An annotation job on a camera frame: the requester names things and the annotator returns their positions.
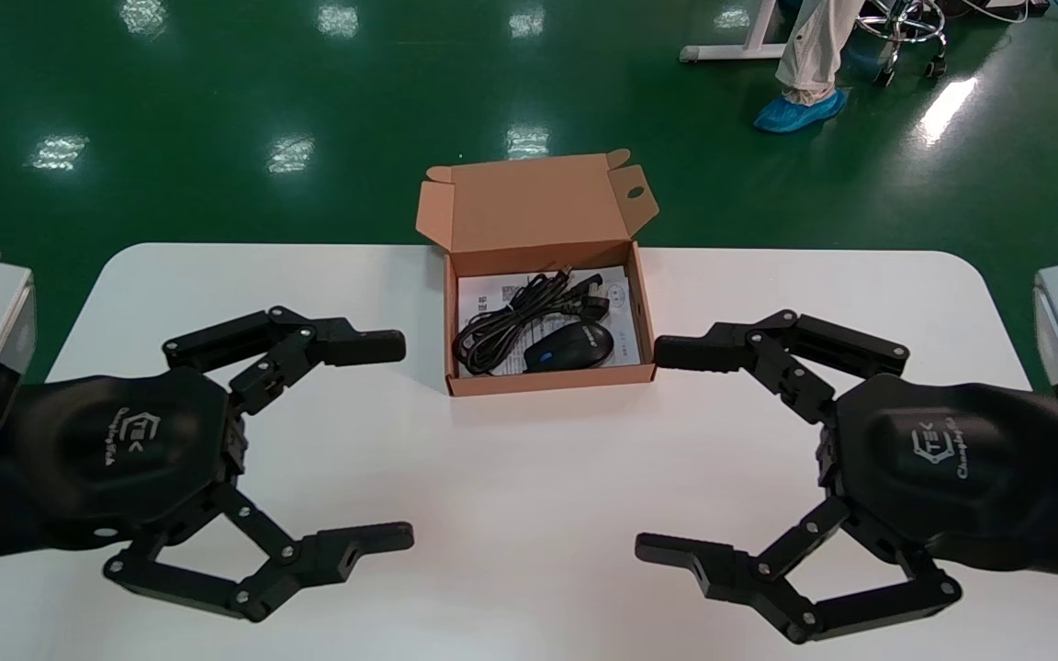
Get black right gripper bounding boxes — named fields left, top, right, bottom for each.
left=635, top=373, right=1058, bottom=645

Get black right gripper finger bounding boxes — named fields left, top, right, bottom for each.
left=653, top=306, right=910, bottom=432

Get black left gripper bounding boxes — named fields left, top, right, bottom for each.
left=0, top=306, right=416, bottom=623

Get black wired computer mouse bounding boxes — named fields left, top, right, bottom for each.
left=469, top=266, right=616, bottom=375

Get black power cable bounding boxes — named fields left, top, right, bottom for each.
left=452, top=266, right=611, bottom=377

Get brown cardboard storage box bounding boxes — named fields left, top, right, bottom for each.
left=416, top=150, right=660, bottom=398

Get white printed instruction sheet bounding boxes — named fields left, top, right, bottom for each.
left=457, top=266, right=642, bottom=373

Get blue shoe cover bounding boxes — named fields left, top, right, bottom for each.
left=753, top=87, right=850, bottom=135

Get white metal table foot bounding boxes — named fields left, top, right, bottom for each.
left=679, top=0, right=815, bottom=64

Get chrome office chair base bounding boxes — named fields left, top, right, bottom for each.
left=858, top=0, right=948, bottom=88

